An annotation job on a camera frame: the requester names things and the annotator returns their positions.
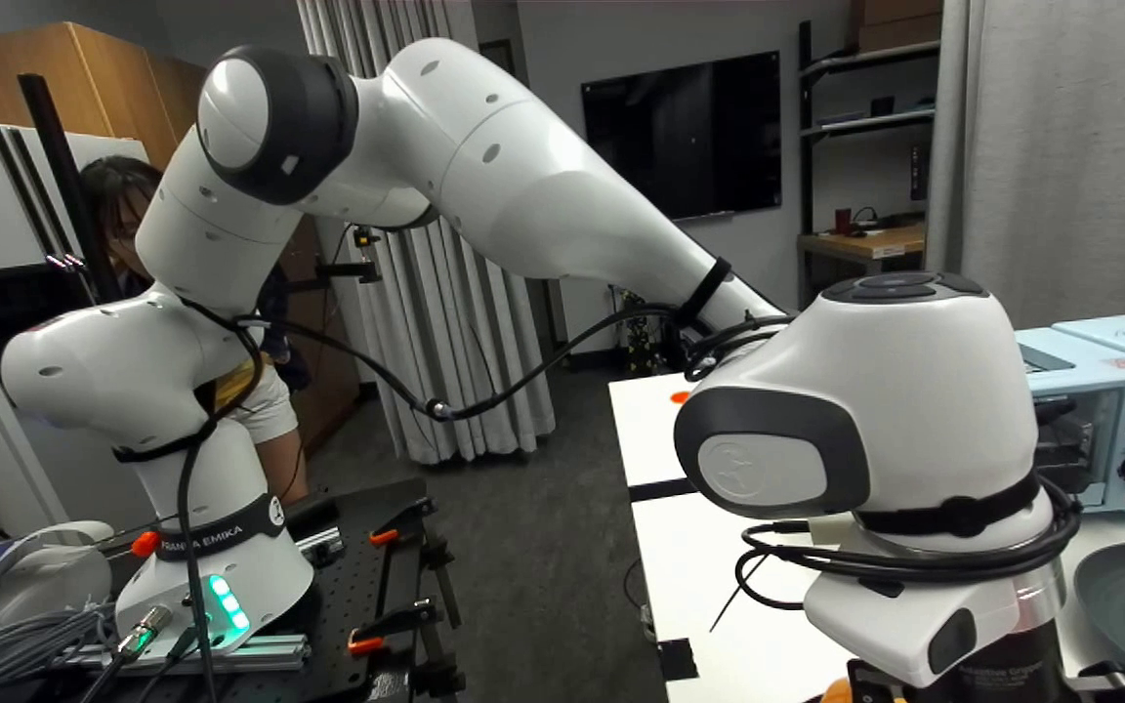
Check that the black grey floor machine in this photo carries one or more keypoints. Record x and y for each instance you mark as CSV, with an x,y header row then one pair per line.
x,y
643,342

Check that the light blue toaster oven appliance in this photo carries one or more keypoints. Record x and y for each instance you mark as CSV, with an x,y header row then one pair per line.
x,y
1110,416

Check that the black shelf unit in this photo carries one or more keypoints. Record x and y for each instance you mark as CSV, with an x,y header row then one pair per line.
x,y
867,122

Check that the black camera on stand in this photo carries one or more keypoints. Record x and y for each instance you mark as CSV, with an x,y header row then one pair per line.
x,y
353,273

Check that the black slanted pole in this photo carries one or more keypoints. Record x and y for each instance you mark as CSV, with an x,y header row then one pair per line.
x,y
55,170

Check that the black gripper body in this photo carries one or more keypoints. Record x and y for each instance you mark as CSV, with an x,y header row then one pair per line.
x,y
1013,684

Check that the wooden side table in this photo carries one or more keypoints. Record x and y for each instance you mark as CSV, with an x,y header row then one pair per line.
x,y
867,245

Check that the person with dark hair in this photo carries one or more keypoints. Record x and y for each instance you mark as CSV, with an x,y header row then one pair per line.
x,y
117,219

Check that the white pleated curtain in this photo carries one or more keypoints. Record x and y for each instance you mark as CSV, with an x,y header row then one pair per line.
x,y
460,355

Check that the white rounded device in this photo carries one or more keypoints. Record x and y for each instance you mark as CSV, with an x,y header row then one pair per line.
x,y
55,571

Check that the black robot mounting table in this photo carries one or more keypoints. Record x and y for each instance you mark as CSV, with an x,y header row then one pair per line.
x,y
331,588

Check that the black wall screen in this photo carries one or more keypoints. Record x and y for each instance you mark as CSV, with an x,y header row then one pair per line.
x,y
705,132

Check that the black table edge bracket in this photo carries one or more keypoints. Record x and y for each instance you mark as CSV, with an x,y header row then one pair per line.
x,y
654,491
677,659

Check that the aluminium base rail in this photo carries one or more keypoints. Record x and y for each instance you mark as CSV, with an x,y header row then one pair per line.
x,y
263,649

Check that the brown cardboard box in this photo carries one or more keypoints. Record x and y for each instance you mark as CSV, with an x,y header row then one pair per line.
x,y
901,25

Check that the wooden cabinet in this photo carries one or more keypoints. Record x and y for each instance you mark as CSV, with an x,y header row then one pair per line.
x,y
67,81

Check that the black clamp orange tip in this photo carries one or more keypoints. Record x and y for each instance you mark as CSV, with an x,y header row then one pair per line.
x,y
426,554
391,622

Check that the grey fabric curtain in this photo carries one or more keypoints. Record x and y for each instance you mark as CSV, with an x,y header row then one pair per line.
x,y
1085,132

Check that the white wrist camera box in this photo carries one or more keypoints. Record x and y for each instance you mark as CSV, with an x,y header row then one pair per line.
x,y
878,628

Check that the flat orange disc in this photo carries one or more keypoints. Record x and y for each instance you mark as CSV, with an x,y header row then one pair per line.
x,y
680,395

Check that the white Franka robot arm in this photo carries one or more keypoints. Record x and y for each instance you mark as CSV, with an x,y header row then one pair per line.
x,y
525,183

